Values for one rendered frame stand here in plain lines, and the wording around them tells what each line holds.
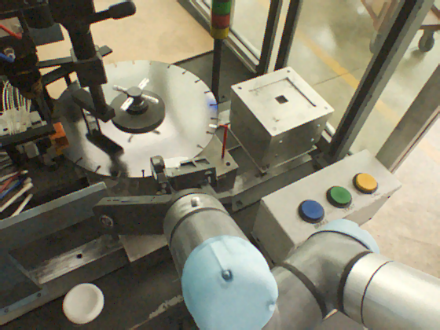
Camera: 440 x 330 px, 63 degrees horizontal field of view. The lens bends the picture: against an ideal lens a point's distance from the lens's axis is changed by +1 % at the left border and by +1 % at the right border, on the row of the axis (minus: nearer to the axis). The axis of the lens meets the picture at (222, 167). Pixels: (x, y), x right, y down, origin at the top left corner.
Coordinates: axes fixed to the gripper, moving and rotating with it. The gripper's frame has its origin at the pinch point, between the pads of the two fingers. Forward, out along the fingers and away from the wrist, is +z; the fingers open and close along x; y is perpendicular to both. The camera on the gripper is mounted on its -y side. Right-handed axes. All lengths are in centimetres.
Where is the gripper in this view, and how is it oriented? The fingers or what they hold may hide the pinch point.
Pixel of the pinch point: (153, 169)
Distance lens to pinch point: 60.5
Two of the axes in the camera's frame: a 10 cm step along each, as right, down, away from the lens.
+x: -1.2, -9.2, -3.7
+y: 9.4, -2.2, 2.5
